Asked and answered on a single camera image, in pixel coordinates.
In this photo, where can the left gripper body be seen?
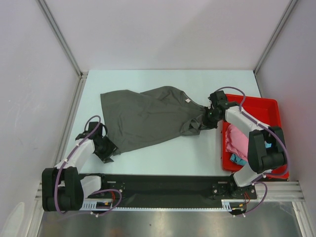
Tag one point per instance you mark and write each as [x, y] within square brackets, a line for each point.
[105, 150]

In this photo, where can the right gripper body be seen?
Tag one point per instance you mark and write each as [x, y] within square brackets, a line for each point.
[210, 120]

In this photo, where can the dark grey t shirt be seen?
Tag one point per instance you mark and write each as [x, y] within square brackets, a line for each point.
[138, 120]

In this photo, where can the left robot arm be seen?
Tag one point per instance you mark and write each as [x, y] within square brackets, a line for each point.
[65, 189]

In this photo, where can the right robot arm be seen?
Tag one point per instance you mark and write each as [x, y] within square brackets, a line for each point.
[266, 152]

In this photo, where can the pink t shirt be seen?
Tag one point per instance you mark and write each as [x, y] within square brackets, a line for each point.
[236, 142]

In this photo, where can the blue t shirt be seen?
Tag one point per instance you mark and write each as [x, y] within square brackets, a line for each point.
[239, 161]

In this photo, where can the red plastic bin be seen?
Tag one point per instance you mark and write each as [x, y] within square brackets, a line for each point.
[265, 110]

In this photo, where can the left cable duct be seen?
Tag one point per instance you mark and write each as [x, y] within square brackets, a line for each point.
[103, 205]

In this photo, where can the cable duct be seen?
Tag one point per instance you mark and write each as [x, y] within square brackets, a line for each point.
[236, 204]
[103, 205]

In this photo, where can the left aluminium corner post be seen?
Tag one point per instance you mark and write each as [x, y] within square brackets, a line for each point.
[48, 15]

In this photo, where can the aluminium corner post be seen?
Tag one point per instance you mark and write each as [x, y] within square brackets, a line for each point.
[48, 15]
[276, 33]

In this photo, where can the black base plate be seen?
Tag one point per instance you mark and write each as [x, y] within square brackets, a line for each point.
[160, 191]

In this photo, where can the right cable duct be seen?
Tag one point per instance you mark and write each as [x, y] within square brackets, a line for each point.
[236, 204]

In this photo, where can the right aluminium corner post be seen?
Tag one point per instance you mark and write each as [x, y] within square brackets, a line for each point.
[276, 33]

